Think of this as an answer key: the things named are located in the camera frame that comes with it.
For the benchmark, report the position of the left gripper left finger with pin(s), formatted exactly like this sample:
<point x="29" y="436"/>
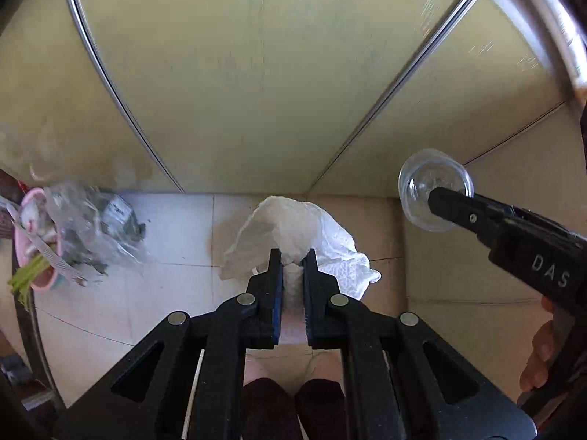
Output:
<point x="250" y="320"/>

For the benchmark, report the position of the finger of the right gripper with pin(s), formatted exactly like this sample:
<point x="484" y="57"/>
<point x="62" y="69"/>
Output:
<point x="478" y="214"/>

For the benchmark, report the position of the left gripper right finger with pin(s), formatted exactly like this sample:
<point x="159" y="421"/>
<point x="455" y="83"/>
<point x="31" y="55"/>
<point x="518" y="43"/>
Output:
<point x="335" y="321"/>

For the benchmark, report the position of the clear plastic jar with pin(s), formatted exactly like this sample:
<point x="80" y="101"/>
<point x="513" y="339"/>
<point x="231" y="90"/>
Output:
<point x="421" y="173"/>

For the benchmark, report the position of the white paper towel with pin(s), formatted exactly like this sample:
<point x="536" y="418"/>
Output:
<point x="295" y="228"/>

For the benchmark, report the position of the person's right hand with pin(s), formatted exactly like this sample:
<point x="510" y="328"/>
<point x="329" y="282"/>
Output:
<point x="545" y="346"/>

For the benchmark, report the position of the clear plastic bag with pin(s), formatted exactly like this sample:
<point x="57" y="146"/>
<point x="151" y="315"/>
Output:
<point x="97" y="228"/>

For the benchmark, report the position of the pink bowl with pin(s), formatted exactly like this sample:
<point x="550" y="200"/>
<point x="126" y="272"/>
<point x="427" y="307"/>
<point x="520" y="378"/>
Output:
<point x="23" y="247"/>

